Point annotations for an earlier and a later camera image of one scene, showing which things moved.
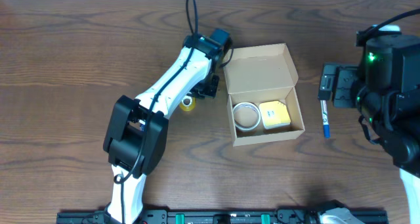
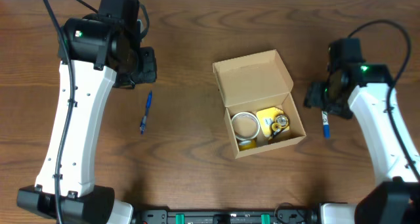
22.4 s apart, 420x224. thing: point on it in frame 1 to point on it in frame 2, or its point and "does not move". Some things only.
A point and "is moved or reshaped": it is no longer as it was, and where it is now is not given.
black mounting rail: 218,217 does not move
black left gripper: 207,89 to 145,67
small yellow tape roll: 188,103 to 247,144
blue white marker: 325,119 does not move
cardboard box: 258,75 is moved or reshaped
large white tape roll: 243,103 to 249,115
